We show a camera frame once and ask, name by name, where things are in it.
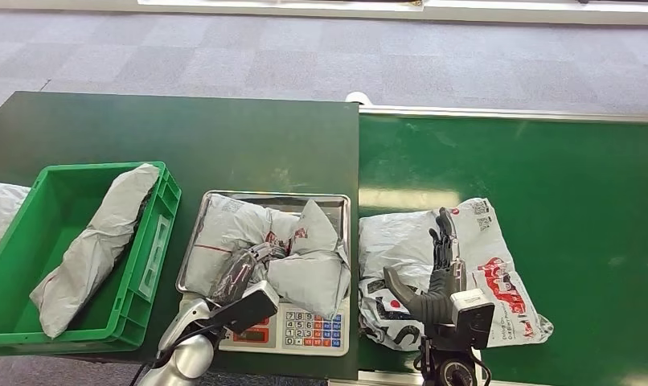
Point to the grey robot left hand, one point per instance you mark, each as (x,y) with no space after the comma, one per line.
(236,277)

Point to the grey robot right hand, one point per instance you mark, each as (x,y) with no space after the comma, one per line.
(438,303)

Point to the grey mailer package red print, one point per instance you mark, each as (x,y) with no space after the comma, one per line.
(302,282)

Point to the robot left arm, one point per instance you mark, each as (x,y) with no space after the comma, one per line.
(191,362)

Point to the grey mailer package black letters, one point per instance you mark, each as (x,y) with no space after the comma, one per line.
(398,245)

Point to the plain grey mailer package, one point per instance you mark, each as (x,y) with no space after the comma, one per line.
(89,250)

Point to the green conveyor belt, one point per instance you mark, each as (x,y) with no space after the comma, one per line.
(569,170)

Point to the white conveyor roller cap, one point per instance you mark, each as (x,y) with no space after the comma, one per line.
(358,98)

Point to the white scale with steel tray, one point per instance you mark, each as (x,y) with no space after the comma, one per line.
(313,330)

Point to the green plastic crate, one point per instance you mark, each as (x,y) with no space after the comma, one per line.
(15,298)

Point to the white window sill ledge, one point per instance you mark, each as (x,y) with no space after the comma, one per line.
(515,13)

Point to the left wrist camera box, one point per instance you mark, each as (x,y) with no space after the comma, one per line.
(249,309)

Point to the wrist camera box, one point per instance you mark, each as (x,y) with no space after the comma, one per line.
(249,309)
(473,319)

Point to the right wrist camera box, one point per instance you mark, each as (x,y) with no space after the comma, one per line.
(473,319)

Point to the silver conveyor side rail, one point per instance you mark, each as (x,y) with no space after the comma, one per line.
(377,379)
(515,114)

